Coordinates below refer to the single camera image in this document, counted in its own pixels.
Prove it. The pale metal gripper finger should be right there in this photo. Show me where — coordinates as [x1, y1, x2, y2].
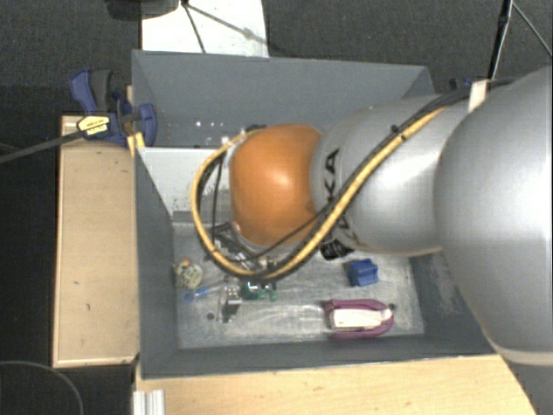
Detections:
[209, 277, 241, 298]
[219, 297, 244, 324]

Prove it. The small blue tool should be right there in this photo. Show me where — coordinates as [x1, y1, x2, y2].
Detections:
[181, 284, 217, 303]

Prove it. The beige round patterned object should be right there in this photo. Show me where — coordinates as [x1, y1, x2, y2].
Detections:
[174, 259, 204, 289]

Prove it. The blue block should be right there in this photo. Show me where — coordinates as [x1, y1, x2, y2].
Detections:
[343, 258, 380, 288]

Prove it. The purple and white stapler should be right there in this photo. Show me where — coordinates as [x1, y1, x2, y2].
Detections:
[322, 298, 396, 341]

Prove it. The pale wood board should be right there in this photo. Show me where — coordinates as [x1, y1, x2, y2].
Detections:
[52, 116, 142, 368]

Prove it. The grey metal bin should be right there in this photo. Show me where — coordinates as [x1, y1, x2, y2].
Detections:
[130, 48, 499, 380]

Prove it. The black cylinder on white bracket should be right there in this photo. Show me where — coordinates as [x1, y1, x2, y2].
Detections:
[320, 239, 352, 262]

